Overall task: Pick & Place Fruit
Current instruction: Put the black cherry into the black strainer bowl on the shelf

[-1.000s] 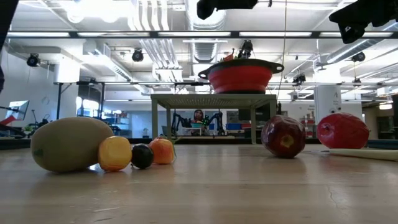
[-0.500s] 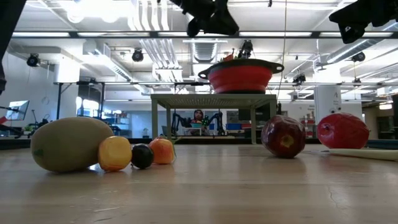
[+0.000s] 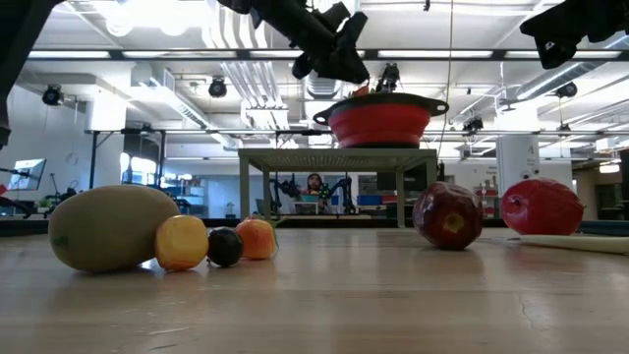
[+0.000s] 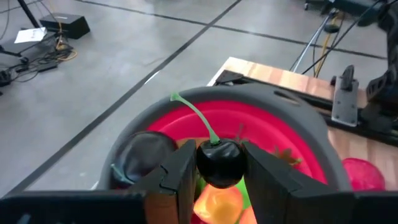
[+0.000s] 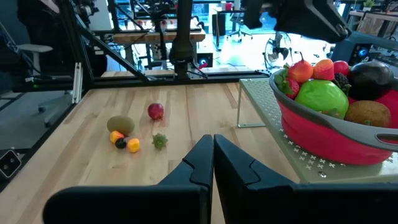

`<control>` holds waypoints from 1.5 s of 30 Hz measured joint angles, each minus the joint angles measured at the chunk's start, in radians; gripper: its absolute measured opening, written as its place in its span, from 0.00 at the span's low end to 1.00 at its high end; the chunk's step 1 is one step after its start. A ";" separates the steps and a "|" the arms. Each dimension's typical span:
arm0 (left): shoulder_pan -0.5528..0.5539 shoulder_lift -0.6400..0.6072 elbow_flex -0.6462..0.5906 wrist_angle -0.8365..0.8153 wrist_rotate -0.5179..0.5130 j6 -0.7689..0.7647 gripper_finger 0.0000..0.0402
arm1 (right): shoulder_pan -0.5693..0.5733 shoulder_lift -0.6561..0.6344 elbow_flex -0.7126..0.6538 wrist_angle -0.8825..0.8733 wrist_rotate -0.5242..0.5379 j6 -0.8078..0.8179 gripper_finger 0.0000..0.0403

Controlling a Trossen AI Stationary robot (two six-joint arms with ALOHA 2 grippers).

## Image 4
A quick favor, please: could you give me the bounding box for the small red fruit leafy sprig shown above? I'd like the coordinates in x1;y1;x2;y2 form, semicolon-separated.
272;146;303;166

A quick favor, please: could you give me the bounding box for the yellow floor cable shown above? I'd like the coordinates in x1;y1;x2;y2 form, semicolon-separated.
55;21;78;62

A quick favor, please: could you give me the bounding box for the black floor stand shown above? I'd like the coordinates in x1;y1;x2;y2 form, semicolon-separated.
0;0;57;58

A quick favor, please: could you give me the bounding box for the red colander grey rim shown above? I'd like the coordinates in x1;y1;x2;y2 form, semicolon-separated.
98;83;352;224

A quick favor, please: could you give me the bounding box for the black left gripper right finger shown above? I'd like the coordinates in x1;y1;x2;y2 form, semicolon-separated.
242;141;398;224

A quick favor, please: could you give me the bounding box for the black equipment box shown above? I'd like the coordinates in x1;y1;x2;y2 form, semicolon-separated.
39;12;91;40

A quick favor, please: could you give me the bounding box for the black power adapter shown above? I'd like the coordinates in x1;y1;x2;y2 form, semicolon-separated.
36;63;58;73

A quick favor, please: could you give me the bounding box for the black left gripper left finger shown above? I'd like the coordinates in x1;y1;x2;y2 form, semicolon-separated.
0;139;197;224

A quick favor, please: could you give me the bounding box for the black floor cable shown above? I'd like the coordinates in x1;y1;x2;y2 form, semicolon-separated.
0;46;75;85

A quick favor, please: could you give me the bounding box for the yellow orange cherry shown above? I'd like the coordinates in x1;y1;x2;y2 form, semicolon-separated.
193;185;244;224

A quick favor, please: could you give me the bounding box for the green apple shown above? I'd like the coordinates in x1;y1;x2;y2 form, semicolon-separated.
195;174;252;210

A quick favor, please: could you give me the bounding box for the dark purple plum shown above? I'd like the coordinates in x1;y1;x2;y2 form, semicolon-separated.
170;91;246;190

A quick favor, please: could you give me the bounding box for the white paper sheet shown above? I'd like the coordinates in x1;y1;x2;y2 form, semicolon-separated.
14;27;47;44

